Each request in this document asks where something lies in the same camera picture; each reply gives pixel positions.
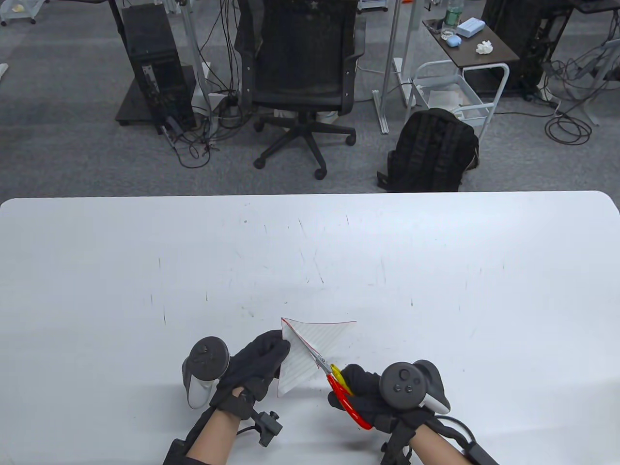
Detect person's right hand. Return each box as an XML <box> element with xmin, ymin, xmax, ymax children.
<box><xmin>328</xmin><ymin>364</ymin><xmax>413</xmax><ymax>434</ymax></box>

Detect person's left hand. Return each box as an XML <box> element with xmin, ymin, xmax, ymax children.
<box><xmin>209</xmin><ymin>330</ymin><xmax>291</xmax><ymax>418</ymax></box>

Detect red and yellow scissors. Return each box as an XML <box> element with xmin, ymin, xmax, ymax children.
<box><xmin>282</xmin><ymin>319</ymin><xmax>374</xmax><ymax>431</ymax></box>

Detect white lined paper sheet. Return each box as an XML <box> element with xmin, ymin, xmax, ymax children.
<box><xmin>277</xmin><ymin>317</ymin><xmax>358</xmax><ymax>398</ymax></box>

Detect person's left forearm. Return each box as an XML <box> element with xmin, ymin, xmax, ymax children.
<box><xmin>186</xmin><ymin>408</ymin><xmax>241</xmax><ymax>465</ymax></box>

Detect person's right forearm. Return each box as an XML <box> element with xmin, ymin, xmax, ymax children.
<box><xmin>408</xmin><ymin>426</ymin><xmax>474</xmax><ymax>465</ymax></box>

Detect grey controller on right glove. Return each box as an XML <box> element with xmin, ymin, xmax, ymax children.
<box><xmin>379</xmin><ymin>359</ymin><xmax>451</xmax><ymax>416</ymax></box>

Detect grey controller on glove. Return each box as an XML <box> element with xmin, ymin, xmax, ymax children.
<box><xmin>182</xmin><ymin>336</ymin><xmax>230</xmax><ymax>410</ymax></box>
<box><xmin>379</xmin><ymin>359</ymin><xmax>451</xmax><ymax>416</ymax></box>

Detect grey controller on left glove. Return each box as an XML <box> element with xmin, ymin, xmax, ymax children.
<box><xmin>182</xmin><ymin>336</ymin><xmax>230</xmax><ymax>410</ymax></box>

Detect black backpack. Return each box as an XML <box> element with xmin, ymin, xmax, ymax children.
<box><xmin>376</xmin><ymin>108</ymin><xmax>481</xmax><ymax>193</ymax></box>

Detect white paper in cart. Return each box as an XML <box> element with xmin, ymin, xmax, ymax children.
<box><xmin>425</xmin><ymin>90</ymin><xmax>462</xmax><ymax>110</ymax></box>

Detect black office chair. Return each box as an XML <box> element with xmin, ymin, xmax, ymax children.
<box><xmin>234</xmin><ymin>0</ymin><xmax>365</xmax><ymax>181</ymax></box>

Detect silver metal stand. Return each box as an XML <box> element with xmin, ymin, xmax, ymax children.
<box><xmin>372</xmin><ymin>0</ymin><xmax>417</xmax><ymax>136</ymax></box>
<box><xmin>179</xmin><ymin>0</ymin><xmax>215</xmax><ymax>114</ymax></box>

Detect black computer tower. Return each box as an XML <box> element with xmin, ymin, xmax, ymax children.
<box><xmin>120</xmin><ymin>3</ymin><xmax>198</xmax><ymax>136</ymax></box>

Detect white cart with brown top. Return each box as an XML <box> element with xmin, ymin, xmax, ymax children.
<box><xmin>405</xmin><ymin>18</ymin><xmax>521</xmax><ymax>147</ymax></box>

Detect light blue tissue pack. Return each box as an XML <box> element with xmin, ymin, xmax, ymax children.
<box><xmin>456</xmin><ymin>17</ymin><xmax>487</xmax><ymax>39</ymax></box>

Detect large black computer case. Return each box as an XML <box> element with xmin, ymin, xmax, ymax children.
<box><xmin>481</xmin><ymin>0</ymin><xmax>575</xmax><ymax>96</ymax></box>

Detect green plastic bottle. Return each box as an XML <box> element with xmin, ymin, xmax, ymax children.
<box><xmin>444</xmin><ymin>0</ymin><xmax>465</xmax><ymax>28</ymax></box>

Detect white rolling cart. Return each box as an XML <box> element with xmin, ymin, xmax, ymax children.
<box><xmin>0</xmin><ymin>0</ymin><xmax>39</xmax><ymax>26</ymax></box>

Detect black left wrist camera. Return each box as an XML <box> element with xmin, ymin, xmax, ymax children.
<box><xmin>236</xmin><ymin>410</ymin><xmax>284</xmax><ymax>448</ymax></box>

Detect tangle of black cables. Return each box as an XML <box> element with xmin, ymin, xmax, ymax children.
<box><xmin>159</xmin><ymin>87</ymin><xmax>245</xmax><ymax>170</ymax></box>

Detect coiled black cable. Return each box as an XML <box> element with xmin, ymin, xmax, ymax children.
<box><xmin>544</xmin><ymin>112</ymin><xmax>593</xmax><ymax>145</ymax></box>

